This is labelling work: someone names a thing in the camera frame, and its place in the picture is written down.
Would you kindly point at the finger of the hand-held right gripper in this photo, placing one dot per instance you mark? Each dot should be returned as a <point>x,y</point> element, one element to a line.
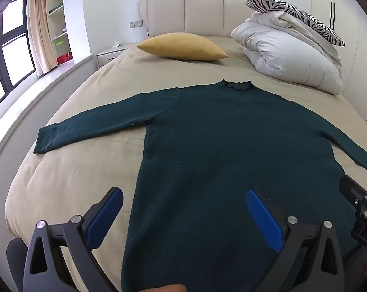
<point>350,188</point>

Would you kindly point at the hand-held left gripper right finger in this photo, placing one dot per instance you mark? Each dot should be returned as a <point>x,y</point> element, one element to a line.
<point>264,219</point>

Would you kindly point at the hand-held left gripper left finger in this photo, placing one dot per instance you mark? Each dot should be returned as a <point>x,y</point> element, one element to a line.
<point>106,219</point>

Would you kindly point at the dark green sweater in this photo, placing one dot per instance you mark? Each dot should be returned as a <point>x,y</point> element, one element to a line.
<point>216,143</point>

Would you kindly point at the black office chair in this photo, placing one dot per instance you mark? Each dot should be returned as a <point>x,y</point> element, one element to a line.
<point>14,258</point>

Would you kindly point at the white window bench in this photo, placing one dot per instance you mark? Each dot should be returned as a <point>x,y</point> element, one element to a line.
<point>34,97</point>

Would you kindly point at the bed with beige bedspread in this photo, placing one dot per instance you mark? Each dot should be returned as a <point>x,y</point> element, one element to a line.
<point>110,76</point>

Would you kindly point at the white wardrobe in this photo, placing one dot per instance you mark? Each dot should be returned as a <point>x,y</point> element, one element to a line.
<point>359,36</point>

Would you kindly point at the white folded duvet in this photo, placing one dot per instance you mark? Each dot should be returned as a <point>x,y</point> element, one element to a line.
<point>286,57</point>

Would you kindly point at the white nightstand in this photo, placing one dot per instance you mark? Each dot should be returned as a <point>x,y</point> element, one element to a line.
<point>110,55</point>

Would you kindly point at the red box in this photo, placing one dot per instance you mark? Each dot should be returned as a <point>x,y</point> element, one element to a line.
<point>64,58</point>

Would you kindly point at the green container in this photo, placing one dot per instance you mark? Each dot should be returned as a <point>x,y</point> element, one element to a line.
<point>59,42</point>

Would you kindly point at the yellow pillow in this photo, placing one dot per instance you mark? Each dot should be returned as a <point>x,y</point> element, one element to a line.
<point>180,47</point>

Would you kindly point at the black framed window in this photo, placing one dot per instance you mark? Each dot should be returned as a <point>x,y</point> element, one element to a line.
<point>16,51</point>

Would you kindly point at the beige curtain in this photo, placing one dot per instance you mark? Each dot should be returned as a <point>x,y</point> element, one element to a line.
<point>42,36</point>

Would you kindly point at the zebra striped pillow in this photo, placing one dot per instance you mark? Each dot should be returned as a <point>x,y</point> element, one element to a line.
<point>280,6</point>

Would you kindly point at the beige padded headboard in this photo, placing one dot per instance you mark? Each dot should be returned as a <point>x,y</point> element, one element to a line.
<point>183,12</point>

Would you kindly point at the wall socket panel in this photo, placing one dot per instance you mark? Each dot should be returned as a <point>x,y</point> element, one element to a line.
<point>136,23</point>

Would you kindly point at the white wall shelf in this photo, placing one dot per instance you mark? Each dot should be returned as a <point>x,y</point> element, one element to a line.
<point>57,12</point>

